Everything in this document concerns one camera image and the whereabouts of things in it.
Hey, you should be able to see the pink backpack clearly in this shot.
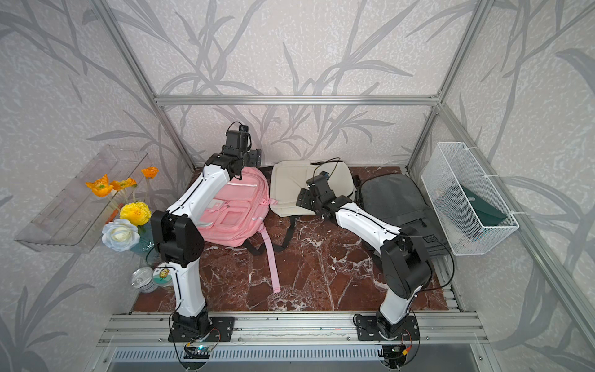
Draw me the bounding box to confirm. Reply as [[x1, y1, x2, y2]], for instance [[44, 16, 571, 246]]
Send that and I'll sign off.
[[198, 167, 280, 293]]

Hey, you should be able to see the grey fabric backpack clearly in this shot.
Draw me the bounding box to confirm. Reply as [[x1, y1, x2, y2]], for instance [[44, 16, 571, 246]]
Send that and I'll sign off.
[[357, 174, 449, 258]]

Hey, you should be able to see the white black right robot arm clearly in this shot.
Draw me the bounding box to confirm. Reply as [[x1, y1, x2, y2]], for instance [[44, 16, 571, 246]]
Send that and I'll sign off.
[[296, 171, 432, 339]]

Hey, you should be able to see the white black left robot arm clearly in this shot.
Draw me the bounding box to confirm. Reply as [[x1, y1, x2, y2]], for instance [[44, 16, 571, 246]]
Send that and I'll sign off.
[[150, 122, 260, 336]]

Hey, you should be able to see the small orange artificial flower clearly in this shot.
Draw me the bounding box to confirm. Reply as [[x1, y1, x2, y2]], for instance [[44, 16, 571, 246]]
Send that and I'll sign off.
[[141, 167, 159, 179]]

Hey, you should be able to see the yellow artificial flower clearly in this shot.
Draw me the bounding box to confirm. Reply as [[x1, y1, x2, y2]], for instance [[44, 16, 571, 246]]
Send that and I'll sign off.
[[120, 201, 152, 226]]

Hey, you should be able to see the teal glass vase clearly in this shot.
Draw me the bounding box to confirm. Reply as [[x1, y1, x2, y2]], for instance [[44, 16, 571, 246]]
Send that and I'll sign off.
[[130, 223, 161, 267]]

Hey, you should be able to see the orange artificial poppy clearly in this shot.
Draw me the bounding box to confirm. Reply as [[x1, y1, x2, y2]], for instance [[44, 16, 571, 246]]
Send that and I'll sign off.
[[85, 175, 114, 198]]

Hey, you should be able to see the white artificial rose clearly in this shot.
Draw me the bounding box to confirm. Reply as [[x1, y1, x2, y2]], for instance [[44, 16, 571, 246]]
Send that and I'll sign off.
[[102, 219, 140, 252]]

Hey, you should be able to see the green labelled tin can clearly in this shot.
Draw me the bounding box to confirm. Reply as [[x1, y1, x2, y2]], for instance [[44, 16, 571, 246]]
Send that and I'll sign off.
[[152, 263, 173, 287]]

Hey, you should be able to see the silver tin can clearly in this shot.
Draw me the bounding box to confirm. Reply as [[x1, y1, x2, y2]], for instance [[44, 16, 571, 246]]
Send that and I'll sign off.
[[131, 267, 157, 294]]

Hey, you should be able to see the green book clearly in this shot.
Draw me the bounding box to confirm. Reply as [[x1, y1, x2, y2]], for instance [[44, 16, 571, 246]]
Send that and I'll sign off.
[[434, 182, 507, 242]]

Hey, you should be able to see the right controller circuit board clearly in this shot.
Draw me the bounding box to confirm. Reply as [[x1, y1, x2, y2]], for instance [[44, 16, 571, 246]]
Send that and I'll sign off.
[[379, 345, 411, 370]]

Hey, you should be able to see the controller circuit board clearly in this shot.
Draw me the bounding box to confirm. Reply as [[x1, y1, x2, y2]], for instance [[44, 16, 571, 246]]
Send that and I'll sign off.
[[183, 343, 218, 360], [379, 345, 411, 370]]

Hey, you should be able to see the clear plastic shelf tray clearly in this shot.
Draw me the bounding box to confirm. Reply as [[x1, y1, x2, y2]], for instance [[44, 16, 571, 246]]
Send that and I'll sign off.
[[15, 145, 152, 254]]

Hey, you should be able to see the left controller circuit board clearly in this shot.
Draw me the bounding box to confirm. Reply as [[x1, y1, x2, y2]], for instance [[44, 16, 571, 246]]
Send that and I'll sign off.
[[183, 343, 218, 360]]

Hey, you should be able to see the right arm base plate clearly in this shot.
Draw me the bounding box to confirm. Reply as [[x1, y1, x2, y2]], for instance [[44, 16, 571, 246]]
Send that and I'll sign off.
[[352, 313, 420, 342]]

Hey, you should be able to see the white wire mesh basket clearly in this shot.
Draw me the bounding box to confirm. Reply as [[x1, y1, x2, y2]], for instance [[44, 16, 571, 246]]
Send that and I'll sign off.
[[421, 142, 519, 257]]

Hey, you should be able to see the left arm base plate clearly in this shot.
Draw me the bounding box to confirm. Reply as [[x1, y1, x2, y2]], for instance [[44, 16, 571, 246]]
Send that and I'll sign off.
[[167, 316, 236, 343]]

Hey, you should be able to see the aluminium mounting rail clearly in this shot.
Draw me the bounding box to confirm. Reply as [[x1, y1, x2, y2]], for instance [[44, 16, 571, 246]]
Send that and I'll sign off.
[[98, 311, 489, 347]]

